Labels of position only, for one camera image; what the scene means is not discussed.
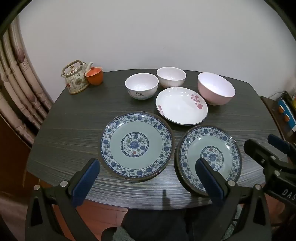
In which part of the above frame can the dark wooden side cabinet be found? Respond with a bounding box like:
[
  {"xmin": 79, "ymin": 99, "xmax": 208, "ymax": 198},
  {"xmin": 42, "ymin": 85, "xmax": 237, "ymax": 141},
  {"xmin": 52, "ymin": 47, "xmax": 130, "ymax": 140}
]
[{"xmin": 260, "ymin": 91, "xmax": 296, "ymax": 149}]

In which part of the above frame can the plain white bowl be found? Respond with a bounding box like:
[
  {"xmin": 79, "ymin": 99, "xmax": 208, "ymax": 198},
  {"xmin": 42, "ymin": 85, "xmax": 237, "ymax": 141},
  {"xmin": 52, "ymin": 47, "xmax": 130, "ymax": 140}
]
[{"xmin": 157, "ymin": 67, "xmax": 187, "ymax": 88}]

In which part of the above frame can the orange teacup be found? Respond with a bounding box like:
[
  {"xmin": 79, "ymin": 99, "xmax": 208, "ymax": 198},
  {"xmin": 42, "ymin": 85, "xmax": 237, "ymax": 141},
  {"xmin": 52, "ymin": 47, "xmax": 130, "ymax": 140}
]
[{"xmin": 85, "ymin": 66, "xmax": 103, "ymax": 86}]

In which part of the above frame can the blue and white box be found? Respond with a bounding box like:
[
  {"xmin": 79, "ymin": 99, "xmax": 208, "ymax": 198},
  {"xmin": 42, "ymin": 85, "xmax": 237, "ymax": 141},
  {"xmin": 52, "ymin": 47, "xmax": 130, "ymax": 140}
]
[{"xmin": 277, "ymin": 98, "xmax": 296, "ymax": 131}]

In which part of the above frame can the white plate with pink flowers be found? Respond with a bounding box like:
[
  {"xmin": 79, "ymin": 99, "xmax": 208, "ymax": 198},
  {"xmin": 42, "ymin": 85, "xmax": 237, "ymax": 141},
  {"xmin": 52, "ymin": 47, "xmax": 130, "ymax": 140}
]
[{"xmin": 156, "ymin": 87, "xmax": 208, "ymax": 126}]

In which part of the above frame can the beige patterned curtain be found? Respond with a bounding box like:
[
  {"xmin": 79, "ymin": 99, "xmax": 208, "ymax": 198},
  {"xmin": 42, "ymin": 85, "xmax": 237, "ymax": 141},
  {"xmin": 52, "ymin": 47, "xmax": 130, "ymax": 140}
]
[{"xmin": 0, "ymin": 19, "xmax": 54, "ymax": 147}]

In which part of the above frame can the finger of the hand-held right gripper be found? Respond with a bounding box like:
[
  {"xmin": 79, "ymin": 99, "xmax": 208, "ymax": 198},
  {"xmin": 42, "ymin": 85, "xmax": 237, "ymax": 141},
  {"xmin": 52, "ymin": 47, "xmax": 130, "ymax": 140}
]
[
  {"xmin": 243, "ymin": 138, "xmax": 296, "ymax": 179},
  {"xmin": 268, "ymin": 134, "xmax": 296, "ymax": 163}
]

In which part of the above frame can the grey fluffy cloth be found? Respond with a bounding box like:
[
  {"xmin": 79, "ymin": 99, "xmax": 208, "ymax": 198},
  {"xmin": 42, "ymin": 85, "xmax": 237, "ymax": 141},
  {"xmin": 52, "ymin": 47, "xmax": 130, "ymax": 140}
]
[{"xmin": 102, "ymin": 227, "xmax": 130, "ymax": 241}]

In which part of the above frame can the blue floral plate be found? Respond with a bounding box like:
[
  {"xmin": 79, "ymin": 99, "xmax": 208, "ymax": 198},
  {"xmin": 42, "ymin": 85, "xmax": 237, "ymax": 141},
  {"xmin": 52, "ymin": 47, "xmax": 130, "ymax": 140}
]
[
  {"xmin": 100, "ymin": 111, "xmax": 174, "ymax": 182},
  {"xmin": 176, "ymin": 125, "xmax": 243, "ymax": 197}
]

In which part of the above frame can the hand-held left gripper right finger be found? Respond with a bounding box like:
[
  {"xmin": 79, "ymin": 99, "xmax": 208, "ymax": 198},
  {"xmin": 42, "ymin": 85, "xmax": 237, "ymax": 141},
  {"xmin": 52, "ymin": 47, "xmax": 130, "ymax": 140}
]
[{"xmin": 188, "ymin": 158, "xmax": 272, "ymax": 241}]

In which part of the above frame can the white bowl with black print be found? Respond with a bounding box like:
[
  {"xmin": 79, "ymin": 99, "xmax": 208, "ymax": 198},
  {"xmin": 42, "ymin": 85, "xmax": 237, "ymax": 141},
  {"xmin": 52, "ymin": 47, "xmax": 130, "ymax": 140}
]
[{"xmin": 125, "ymin": 73, "xmax": 159, "ymax": 100}]

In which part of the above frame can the large pink bowl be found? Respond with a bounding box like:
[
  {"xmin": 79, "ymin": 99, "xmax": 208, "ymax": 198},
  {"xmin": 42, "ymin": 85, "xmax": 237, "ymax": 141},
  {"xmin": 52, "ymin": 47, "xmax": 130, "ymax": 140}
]
[{"xmin": 197, "ymin": 72, "xmax": 236, "ymax": 106}]

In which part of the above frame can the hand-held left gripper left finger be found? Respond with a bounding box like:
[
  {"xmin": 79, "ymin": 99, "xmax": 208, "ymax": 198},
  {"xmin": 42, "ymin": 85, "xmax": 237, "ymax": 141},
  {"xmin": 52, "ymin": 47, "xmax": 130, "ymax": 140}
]
[{"xmin": 25, "ymin": 158, "xmax": 102, "ymax": 241}]

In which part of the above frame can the floral ceramic teapot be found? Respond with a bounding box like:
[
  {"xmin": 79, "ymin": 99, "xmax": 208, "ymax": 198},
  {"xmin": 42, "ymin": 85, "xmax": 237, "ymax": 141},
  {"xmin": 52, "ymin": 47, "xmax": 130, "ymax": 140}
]
[{"xmin": 60, "ymin": 60, "xmax": 94, "ymax": 94}]

